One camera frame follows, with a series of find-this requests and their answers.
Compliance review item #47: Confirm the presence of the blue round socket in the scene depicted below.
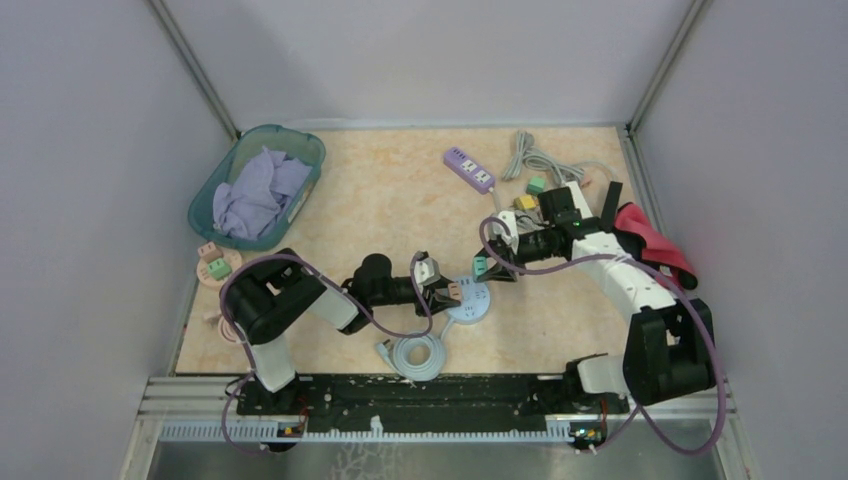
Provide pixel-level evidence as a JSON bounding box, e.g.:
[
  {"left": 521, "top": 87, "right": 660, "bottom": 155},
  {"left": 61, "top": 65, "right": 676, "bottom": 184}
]
[{"left": 445, "top": 276, "right": 491, "bottom": 325}]

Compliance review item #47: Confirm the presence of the yellow plug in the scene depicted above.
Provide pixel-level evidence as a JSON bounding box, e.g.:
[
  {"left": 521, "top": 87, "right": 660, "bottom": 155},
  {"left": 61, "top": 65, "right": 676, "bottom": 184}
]
[{"left": 513, "top": 194, "right": 538, "bottom": 211}]

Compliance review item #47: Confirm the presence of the black power strip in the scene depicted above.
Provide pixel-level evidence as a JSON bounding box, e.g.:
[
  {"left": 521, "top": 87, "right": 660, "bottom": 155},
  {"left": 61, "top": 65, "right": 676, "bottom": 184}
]
[{"left": 599, "top": 181, "right": 623, "bottom": 232}]

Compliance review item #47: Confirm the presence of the purple power strip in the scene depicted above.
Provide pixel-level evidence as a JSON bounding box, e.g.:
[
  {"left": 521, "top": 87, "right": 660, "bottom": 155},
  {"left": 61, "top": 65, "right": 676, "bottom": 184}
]
[{"left": 443, "top": 147, "right": 496, "bottom": 195}]

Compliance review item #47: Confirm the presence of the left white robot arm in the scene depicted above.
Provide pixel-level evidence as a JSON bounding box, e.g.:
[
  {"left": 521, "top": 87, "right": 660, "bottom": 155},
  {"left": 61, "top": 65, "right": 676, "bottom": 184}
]
[{"left": 219, "top": 248, "right": 461, "bottom": 414}]

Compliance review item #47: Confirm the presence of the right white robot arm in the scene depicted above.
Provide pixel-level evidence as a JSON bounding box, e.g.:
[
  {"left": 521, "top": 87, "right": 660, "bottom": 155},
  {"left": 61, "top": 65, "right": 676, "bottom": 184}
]
[{"left": 480, "top": 181, "right": 717, "bottom": 412}]

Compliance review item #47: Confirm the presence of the pink round socket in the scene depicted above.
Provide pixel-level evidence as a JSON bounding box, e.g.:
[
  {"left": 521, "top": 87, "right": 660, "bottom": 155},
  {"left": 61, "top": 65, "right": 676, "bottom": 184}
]
[{"left": 196, "top": 249, "right": 243, "bottom": 290}]

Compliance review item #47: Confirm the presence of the red and black cloth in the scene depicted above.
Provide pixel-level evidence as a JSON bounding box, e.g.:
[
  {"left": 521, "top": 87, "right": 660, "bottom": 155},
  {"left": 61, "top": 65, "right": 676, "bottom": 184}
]
[{"left": 613, "top": 202, "right": 699, "bottom": 291}]

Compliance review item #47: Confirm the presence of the teal plastic basin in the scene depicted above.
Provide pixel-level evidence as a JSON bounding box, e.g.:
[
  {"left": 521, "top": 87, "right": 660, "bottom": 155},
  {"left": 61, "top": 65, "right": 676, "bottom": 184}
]
[{"left": 188, "top": 124, "right": 326, "bottom": 251}]

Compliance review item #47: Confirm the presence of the purple cloth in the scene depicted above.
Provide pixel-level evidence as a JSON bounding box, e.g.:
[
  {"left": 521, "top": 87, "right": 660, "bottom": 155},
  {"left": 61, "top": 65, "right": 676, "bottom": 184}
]
[{"left": 212, "top": 147, "right": 312, "bottom": 241}]

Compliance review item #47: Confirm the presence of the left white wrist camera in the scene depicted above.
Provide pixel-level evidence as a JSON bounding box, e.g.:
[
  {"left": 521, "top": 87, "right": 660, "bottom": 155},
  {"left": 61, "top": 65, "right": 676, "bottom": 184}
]
[{"left": 412, "top": 251, "right": 442, "bottom": 287}]

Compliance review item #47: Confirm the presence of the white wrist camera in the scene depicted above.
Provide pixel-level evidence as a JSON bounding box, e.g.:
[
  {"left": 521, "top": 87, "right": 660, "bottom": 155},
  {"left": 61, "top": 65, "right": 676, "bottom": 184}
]
[
  {"left": 491, "top": 210, "right": 520, "bottom": 253},
  {"left": 412, "top": 251, "right": 442, "bottom": 287}
]

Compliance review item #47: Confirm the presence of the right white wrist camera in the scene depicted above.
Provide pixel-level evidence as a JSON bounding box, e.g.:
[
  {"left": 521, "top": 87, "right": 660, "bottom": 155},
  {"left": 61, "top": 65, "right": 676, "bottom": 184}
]
[{"left": 491, "top": 210, "right": 520, "bottom": 253}]

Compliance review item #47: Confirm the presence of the white strip grey cable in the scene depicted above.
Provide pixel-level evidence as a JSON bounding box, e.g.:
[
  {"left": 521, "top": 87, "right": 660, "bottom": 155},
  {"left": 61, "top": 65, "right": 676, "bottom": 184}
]
[{"left": 500, "top": 129, "right": 588, "bottom": 187}]

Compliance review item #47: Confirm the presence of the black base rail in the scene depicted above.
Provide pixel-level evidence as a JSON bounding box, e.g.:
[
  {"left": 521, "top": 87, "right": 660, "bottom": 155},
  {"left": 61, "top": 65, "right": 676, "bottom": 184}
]
[{"left": 236, "top": 374, "right": 630, "bottom": 434}]

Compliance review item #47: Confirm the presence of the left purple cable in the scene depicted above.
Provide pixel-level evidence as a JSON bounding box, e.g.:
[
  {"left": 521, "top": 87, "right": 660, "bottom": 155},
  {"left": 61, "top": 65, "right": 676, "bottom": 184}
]
[{"left": 218, "top": 252, "right": 435, "bottom": 457}]

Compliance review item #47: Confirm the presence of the purple cable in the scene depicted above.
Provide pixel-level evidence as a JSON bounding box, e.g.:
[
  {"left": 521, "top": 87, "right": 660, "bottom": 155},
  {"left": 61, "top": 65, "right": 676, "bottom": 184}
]
[
  {"left": 478, "top": 217, "right": 728, "bottom": 458},
  {"left": 218, "top": 252, "right": 435, "bottom": 457}
]

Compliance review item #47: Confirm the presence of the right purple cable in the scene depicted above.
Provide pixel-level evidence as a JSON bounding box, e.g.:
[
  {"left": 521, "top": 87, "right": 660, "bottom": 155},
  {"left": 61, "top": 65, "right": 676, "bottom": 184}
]
[{"left": 478, "top": 217, "right": 728, "bottom": 458}]

